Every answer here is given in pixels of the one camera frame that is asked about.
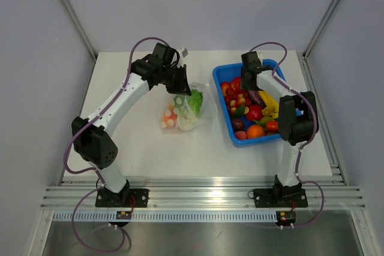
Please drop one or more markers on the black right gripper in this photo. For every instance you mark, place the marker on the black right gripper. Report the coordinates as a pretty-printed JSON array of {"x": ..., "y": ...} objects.
[{"x": 243, "y": 83}]

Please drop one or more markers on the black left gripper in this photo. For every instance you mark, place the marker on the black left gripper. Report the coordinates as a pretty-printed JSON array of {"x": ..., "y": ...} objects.
[{"x": 182, "y": 87}]

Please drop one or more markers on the purple onion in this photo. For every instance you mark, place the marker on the purple onion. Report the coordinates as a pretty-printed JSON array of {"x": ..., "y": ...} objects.
[{"x": 256, "y": 98}]

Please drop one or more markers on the green lettuce head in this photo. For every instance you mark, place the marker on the green lettuce head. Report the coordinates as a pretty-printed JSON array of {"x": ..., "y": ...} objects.
[{"x": 189, "y": 110}]

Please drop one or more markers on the clear dotted zip top bag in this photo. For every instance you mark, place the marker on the clear dotted zip top bag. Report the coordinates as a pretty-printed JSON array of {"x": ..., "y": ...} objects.
[{"x": 208, "y": 110}]

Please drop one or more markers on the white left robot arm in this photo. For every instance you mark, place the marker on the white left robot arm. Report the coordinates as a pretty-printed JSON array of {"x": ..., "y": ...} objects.
[{"x": 92, "y": 136}]

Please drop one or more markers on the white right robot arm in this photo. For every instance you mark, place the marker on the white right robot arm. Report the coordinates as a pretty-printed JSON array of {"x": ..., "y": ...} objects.
[{"x": 297, "y": 126}]

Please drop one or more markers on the blue plastic bin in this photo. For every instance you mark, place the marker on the blue plastic bin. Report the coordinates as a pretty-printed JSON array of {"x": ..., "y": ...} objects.
[{"x": 226, "y": 73}]

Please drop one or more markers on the red apple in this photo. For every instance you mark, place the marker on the red apple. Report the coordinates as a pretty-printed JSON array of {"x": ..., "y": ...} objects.
[{"x": 254, "y": 112}]

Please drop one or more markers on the yellow banana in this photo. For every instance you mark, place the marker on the yellow banana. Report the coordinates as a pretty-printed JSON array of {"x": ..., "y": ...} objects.
[{"x": 271, "y": 106}]

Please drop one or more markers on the dark purple plum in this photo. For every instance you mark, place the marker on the dark purple plum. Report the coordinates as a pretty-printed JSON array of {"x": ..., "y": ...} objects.
[{"x": 237, "y": 124}]

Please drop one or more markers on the orange fruit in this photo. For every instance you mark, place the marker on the orange fruit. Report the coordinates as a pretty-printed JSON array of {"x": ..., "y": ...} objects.
[{"x": 255, "y": 131}]

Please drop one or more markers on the small pink peach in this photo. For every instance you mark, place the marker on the small pink peach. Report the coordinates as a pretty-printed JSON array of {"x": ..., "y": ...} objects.
[{"x": 241, "y": 135}]

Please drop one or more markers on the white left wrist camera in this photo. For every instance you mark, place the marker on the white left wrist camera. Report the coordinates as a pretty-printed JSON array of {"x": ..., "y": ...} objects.
[{"x": 181, "y": 54}]

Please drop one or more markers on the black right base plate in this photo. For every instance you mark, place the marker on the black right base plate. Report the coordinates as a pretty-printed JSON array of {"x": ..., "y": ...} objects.
[{"x": 267, "y": 198}]

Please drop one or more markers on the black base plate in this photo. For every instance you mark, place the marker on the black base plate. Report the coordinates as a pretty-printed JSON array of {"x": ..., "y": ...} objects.
[
  {"x": 267, "y": 198},
  {"x": 134, "y": 197}
]

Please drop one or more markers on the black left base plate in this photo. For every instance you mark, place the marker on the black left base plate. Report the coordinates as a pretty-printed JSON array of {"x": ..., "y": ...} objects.
[{"x": 134, "y": 197}]

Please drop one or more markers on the aluminium rail frame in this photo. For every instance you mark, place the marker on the aluminium rail frame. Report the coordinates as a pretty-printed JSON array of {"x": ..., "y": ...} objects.
[{"x": 217, "y": 203}]

